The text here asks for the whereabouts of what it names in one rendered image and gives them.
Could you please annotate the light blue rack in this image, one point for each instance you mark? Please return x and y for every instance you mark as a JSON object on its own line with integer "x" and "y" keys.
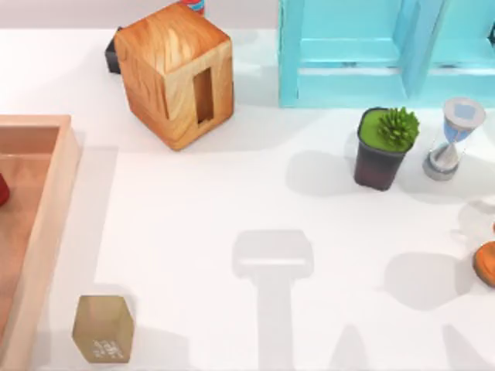
{"x": 348, "y": 50}

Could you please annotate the salmon-coloured shallow box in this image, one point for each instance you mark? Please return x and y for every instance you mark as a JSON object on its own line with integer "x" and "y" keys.
{"x": 38, "y": 232}

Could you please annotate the red object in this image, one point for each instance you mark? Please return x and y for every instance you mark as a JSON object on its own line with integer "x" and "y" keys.
{"x": 3, "y": 190}

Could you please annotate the dark grey block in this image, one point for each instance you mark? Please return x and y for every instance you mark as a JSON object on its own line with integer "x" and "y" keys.
{"x": 112, "y": 58}

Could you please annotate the green plant in dark pot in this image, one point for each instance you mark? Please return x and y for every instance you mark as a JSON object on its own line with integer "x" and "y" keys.
{"x": 381, "y": 150}

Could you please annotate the red and blue can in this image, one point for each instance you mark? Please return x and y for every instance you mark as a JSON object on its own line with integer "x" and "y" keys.
{"x": 192, "y": 4}

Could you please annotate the grey and blue hourglass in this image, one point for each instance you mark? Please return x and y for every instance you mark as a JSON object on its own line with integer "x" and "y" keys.
{"x": 450, "y": 139}

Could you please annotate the small tan wooden block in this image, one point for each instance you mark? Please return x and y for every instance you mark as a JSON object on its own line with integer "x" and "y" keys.
{"x": 101, "y": 328}

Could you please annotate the wooden box with slot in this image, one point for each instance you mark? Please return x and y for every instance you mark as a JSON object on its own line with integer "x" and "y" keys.
{"x": 166, "y": 54}

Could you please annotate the orange round object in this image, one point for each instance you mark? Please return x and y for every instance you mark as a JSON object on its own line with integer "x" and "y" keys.
{"x": 485, "y": 262}

